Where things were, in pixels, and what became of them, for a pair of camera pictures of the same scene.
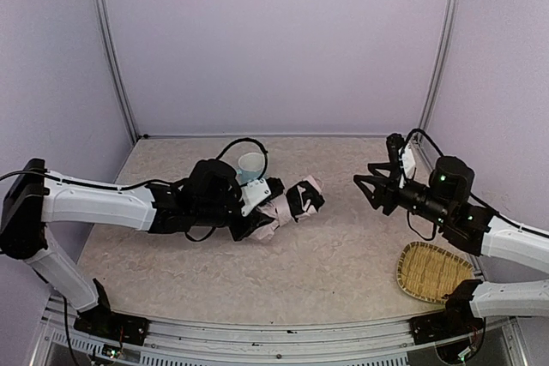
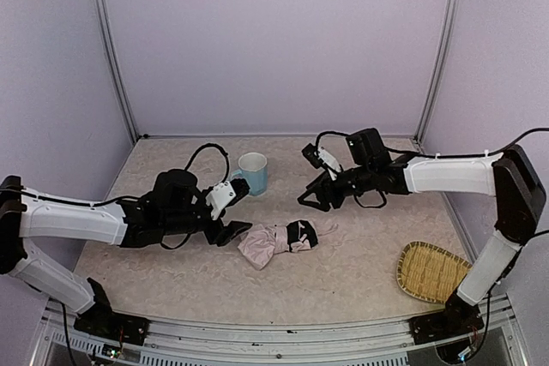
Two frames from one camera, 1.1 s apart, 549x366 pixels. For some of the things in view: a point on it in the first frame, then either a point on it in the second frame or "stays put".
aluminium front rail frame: [57, 343] stays put
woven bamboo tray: [428, 272] stays put
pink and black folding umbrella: [301, 201] → [261, 245]
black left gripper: [261, 213] → [215, 231]
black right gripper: [389, 194] → [333, 189]
